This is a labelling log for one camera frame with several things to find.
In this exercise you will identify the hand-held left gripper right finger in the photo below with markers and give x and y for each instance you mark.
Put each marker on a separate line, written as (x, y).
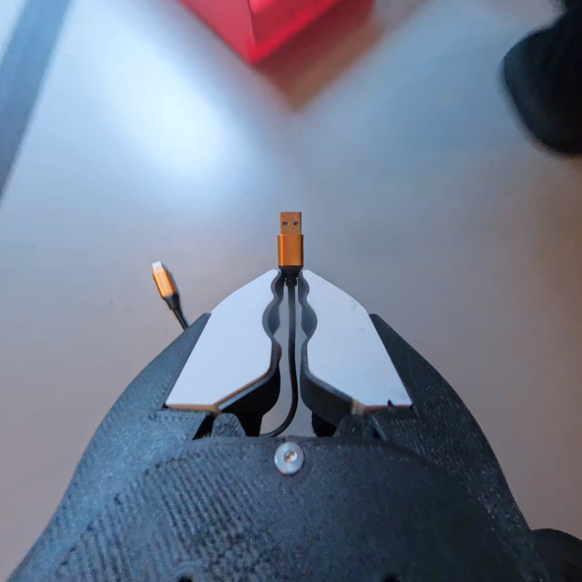
(354, 354)

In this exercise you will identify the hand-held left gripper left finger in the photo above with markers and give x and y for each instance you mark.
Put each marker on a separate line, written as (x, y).
(227, 350)

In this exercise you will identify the red plastic basket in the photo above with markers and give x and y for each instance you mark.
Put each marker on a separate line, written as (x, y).
(268, 22)

